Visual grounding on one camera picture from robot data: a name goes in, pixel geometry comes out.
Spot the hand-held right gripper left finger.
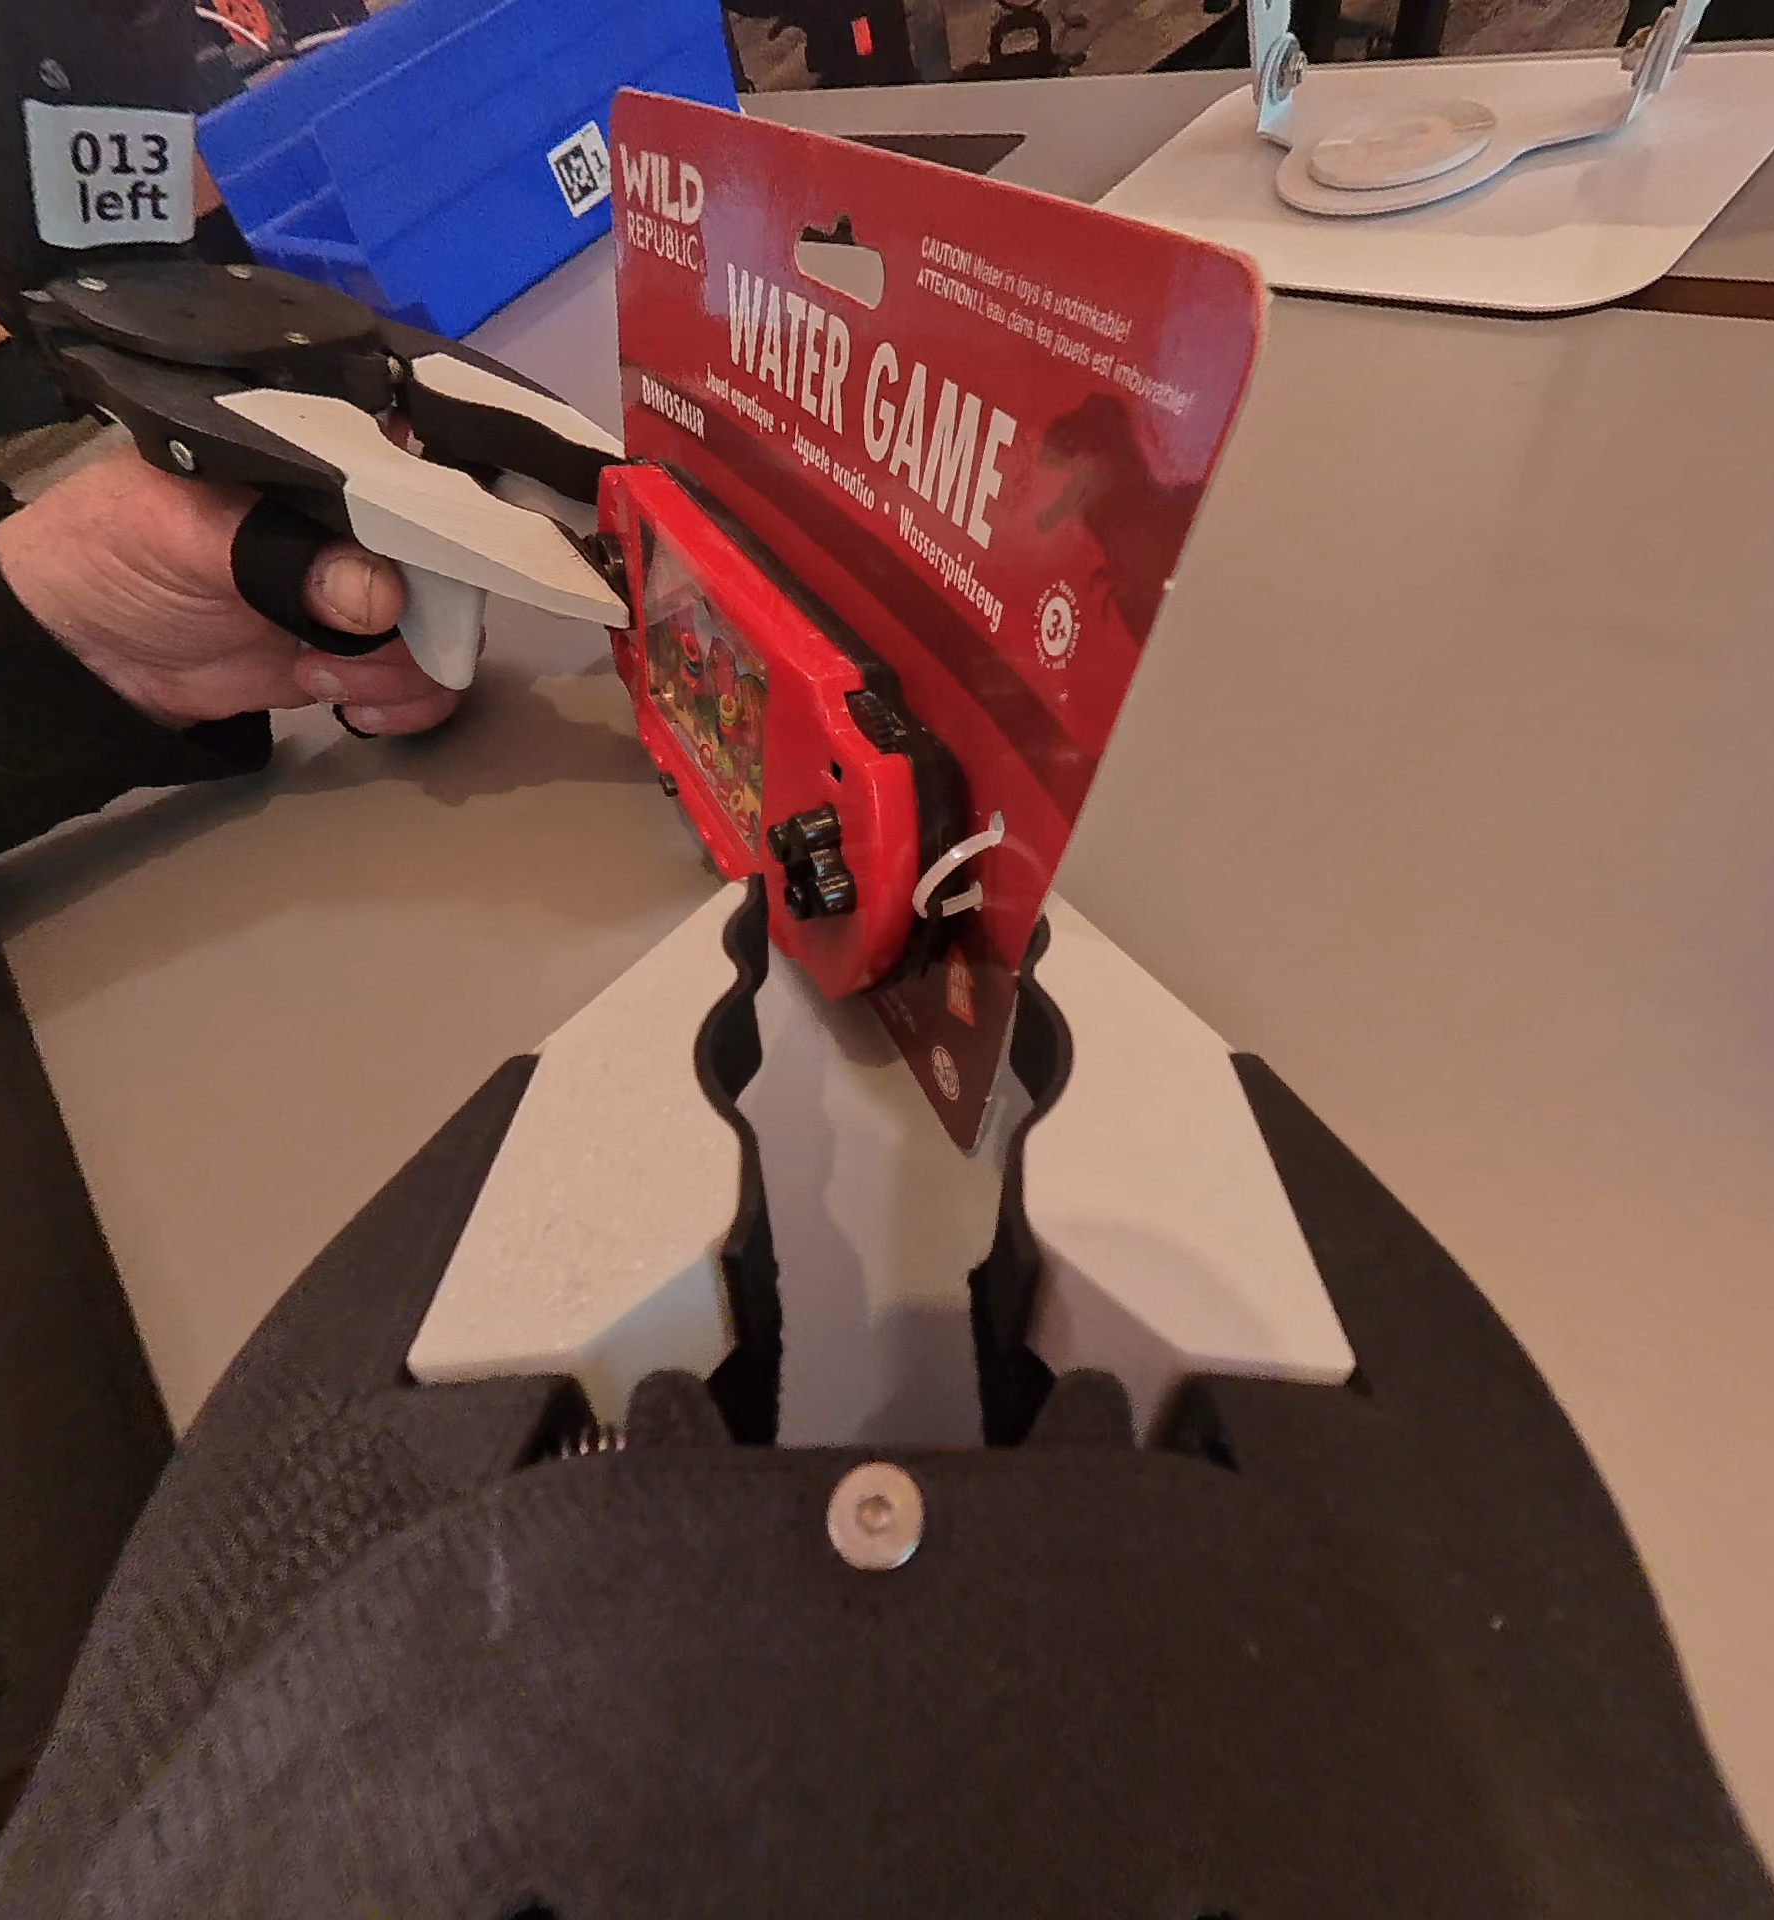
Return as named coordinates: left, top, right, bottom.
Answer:
left=403, top=881, right=791, bottom=1449

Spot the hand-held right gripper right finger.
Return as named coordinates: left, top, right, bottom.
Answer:
left=966, top=892, right=1358, bottom=1449

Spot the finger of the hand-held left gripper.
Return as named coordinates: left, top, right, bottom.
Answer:
left=207, top=387, right=638, bottom=633
left=397, top=342, right=626, bottom=530

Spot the red carded water game toy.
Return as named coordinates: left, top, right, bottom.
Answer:
left=594, top=85, right=1262, bottom=1155

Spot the person's left forearm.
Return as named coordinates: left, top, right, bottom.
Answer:
left=0, top=466, right=274, bottom=897

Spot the person's left hand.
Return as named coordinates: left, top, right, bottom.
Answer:
left=0, top=477, right=460, bottom=739

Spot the blue plastic bin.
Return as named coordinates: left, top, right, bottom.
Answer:
left=198, top=0, right=743, bottom=342

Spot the white monitor stand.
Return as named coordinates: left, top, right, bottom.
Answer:
left=1097, top=0, right=1774, bottom=316

